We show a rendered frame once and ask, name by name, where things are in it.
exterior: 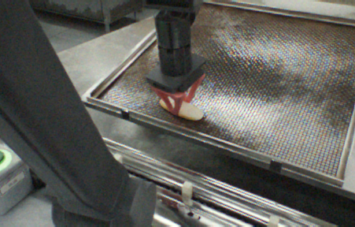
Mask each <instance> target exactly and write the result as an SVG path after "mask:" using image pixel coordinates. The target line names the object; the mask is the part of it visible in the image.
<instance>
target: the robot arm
mask: <svg viewBox="0 0 355 227"><path fill-rule="evenodd" d="M202 5H203V0H142V6H143V8H144V9H155V12H154V13H153V18H154V23H155V32H156V37H157V45H158V55H159V60H160V64H159V65H158V66H157V67H155V69H153V70H152V71H150V72H149V73H148V74H146V81H147V83H148V84H150V88H152V89H153V91H155V94H157V95H158V96H159V97H160V98H161V99H162V100H163V101H164V103H165V105H166V106H167V107H168V109H169V111H170V112H171V113H172V114H174V115H175V116H177V115H178V113H179V111H180V107H181V106H182V104H183V101H184V102H188V103H190V102H191V100H192V98H193V96H194V94H195V92H196V91H197V89H198V87H199V86H200V83H201V82H202V80H203V79H204V77H205V70H204V69H200V68H201V67H202V66H203V65H207V62H206V58H204V57H202V56H200V55H198V54H193V53H191V33H190V26H191V25H192V24H193V23H194V21H195V19H196V17H197V15H198V13H199V12H200V8H201V7H202ZM191 85H192V86H191ZM189 87H191V89H190V91H189V93H188V96H187V95H186V90H187V89H188V88H189ZM167 95H169V96H170V98H171V99H173V100H174V101H175V107H172V104H171V102H170V101H169V98H168V96H167ZM0 140H2V142H4V143H5V145H7V146H8V148H10V149H11V150H12V151H13V152H14V153H15V154H17V156H19V157H20V159H22V160H23V162H25V164H26V165H28V167H29V168H31V170H33V171H34V172H35V173H36V174H37V176H38V177H40V179H42V180H43V182H45V183H46V190H45V191H44V194H43V195H44V196H45V197H47V198H48V200H49V201H51V202H52V205H51V219H52V221H53V224H54V226H55V227H151V226H152V221H153V218H154V215H155V208H156V203H157V187H156V185H155V183H151V182H148V181H146V180H144V179H141V178H138V177H130V175H129V174H128V172H127V170H126V168H125V167H124V166H123V165H122V164H121V163H120V162H119V161H117V160H116V158H114V157H113V154H112V153H111V152H110V150H109V149H108V147H107V145H106V144H105V141H104V139H103V138H102V136H101V134H100V132H99V131H98V129H97V127H96V125H95V124H94V121H93V119H92V118H91V116H90V114H89V113H88V110H87V108H86V107H85V105H84V103H83V102H82V99H81V98H80V95H79V93H78V92H77V90H76V88H75V87H74V85H73V82H72V81H71V80H70V77H69V76H68V73H67V72H66V71H65V67H64V66H63V65H62V64H61V60H60V59H59V57H58V56H57V54H56V51H55V50H54V48H53V45H52V44H51V42H50V40H49V39H48V37H47V36H46V33H45V32H44V31H43V28H42V26H41V24H40V22H39V20H38V19H37V16H36V15H35V13H34V11H33V9H32V8H31V5H30V4H29V3H28V0H0Z"/></svg>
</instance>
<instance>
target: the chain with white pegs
mask: <svg viewBox="0 0 355 227"><path fill-rule="evenodd" d="M113 157H114V158H116V160H117V161H119V162H120V163H121V164H122V165H123V163H122V157H121V155H118V154H115V155H114V156H113ZM127 172H128V173H130V174H131V175H134V176H136V177H139V178H141V179H144V180H146V181H149V182H151V183H155V184H156V185H157V186H161V187H162V188H166V189H168V190H169V191H171V192H175V193H176V194H178V195H182V196H183V197H187V198H188V199H191V200H194V201H195V202H197V203H201V204H203V205H205V206H206V207H210V208H212V209H214V210H217V211H219V212H222V213H224V214H226V215H229V216H232V217H233V218H237V219H238V220H240V221H244V222H245V223H247V224H249V225H252V226H254V227H264V226H263V225H260V224H258V223H256V222H255V221H251V220H247V219H246V218H243V217H242V216H240V215H237V214H234V213H232V212H230V211H228V210H225V209H223V208H220V207H217V206H214V205H213V204H211V203H207V202H206V201H204V200H201V199H199V198H197V197H194V196H192V183H189V182H187V181H186V182H185V183H183V191H182V192H181V191H179V190H177V189H174V188H172V187H170V186H167V185H166V184H162V183H160V182H158V181H156V180H152V179H150V178H149V177H145V176H143V175H140V174H137V173H136V172H133V171H131V170H129V169H127ZM278 224H279V219H278V218H277V217H275V216H271V217H270V218H269V219H268V227H278Z"/></svg>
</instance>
